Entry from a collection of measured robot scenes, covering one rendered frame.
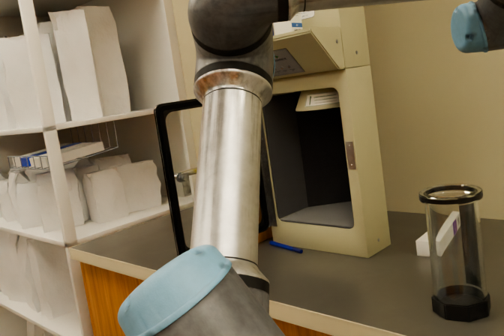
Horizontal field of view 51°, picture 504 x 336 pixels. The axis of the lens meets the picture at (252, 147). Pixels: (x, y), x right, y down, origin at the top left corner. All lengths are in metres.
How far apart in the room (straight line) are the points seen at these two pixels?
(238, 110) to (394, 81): 1.05
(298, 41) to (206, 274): 0.83
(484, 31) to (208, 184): 0.45
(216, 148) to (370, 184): 0.72
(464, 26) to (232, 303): 0.55
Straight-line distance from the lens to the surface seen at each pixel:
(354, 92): 1.29
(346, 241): 1.38
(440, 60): 1.63
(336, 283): 1.22
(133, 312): 0.49
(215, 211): 0.65
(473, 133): 1.62
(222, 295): 0.47
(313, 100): 1.37
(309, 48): 1.23
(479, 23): 0.83
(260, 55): 0.75
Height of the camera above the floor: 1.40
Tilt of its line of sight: 7 degrees down
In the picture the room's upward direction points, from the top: 8 degrees counter-clockwise
